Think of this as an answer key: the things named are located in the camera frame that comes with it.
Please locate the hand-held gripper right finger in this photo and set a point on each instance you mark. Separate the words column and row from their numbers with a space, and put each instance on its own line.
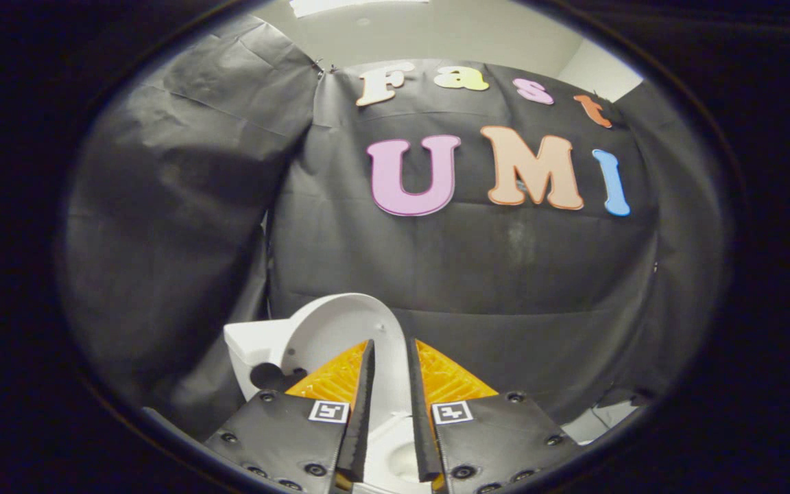
column 419, row 425

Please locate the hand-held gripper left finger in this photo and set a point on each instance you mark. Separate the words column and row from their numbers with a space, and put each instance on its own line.
column 361, row 425

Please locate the white toilet lid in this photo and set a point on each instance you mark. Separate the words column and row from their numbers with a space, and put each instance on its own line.
column 340, row 322

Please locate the white toilet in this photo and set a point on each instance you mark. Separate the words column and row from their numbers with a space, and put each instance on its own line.
column 247, row 341

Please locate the black backdrop cloth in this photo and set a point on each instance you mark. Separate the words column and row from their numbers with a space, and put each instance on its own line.
column 477, row 274

